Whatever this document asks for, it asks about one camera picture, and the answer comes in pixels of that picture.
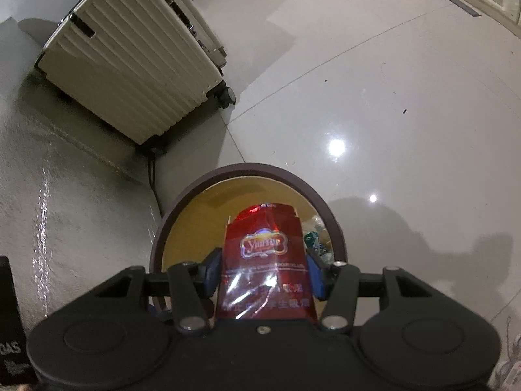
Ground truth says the red cigarette pack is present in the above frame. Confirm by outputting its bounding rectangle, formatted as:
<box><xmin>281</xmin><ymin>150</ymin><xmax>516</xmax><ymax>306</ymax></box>
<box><xmin>216</xmin><ymin>203</ymin><xmax>317</xmax><ymax>323</ymax></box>

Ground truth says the teal snack bag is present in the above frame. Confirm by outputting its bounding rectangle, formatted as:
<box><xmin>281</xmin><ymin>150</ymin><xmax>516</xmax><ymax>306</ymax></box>
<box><xmin>302</xmin><ymin>215</ymin><xmax>335</xmax><ymax>265</ymax></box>

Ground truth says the yellow trash bin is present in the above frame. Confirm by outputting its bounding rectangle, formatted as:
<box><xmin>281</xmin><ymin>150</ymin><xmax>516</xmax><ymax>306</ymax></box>
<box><xmin>148</xmin><ymin>162</ymin><xmax>349</xmax><ymax>319</ymax></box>

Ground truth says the cream ribbed suitcase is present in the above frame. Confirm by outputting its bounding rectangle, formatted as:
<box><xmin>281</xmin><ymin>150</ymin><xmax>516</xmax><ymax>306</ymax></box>
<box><xmin>35</xmin><ymin>0</ymin><xmax>236</xmax><ymax>145</ymax></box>

